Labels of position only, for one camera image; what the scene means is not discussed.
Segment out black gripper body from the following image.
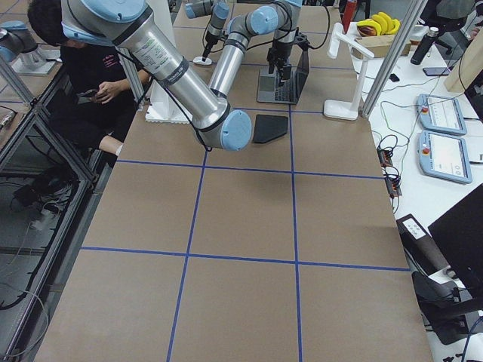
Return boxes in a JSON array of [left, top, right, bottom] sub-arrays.
[[266, 40, 292, 70], [205, 35, 217, 51]]

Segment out white computer mouse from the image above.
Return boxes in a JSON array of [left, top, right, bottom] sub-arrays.
[[192, 57, 212, 66]]

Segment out silver laptop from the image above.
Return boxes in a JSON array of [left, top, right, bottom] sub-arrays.
[[257, 51, 310, 105]]

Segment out black mouse pad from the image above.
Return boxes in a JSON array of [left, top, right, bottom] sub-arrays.
[[252, 114, 288, 143]]

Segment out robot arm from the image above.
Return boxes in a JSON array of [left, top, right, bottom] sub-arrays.
[[61, 1, 302, 151], [185, 0, 229, 65]]

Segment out white desk lamp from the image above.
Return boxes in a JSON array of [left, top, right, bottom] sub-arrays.
[[323, 22, 376, 121]]

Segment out red cylinder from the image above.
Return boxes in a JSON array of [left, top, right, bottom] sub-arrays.
[[342, 0, 358, 33]]

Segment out brown cardboard box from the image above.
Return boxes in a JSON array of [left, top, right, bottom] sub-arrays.
[[352, 35, 411, 59]]

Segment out bananas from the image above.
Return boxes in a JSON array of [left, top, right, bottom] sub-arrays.
[[356, 12, 401, 36]]

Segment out seated person in black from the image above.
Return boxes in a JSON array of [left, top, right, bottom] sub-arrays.
[[27, 1, 138, 167]]

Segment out black water bottle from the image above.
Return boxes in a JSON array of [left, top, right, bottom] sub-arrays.
[[411, 27, 439, 65]]

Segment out upper teach pendant tablet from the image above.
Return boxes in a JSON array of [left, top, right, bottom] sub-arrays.
[[417, 94, 467, 136]]

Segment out teach pendant tablet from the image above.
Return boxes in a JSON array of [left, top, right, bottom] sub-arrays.
[[418, 130, 472, 184], [417, 94, 467, 136]]

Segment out lower teach pendant tablet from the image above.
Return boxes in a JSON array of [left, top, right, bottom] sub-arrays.
[[418, 130, 472, 184]]

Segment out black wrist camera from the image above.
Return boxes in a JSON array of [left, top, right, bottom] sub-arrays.
[[292, 32, 309, 51]]

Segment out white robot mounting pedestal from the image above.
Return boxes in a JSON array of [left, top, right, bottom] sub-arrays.
[[146, 0, 188, 124]]

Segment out aluminium frame post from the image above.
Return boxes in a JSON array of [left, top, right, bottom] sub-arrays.
[[360, 0, 427, 118]]

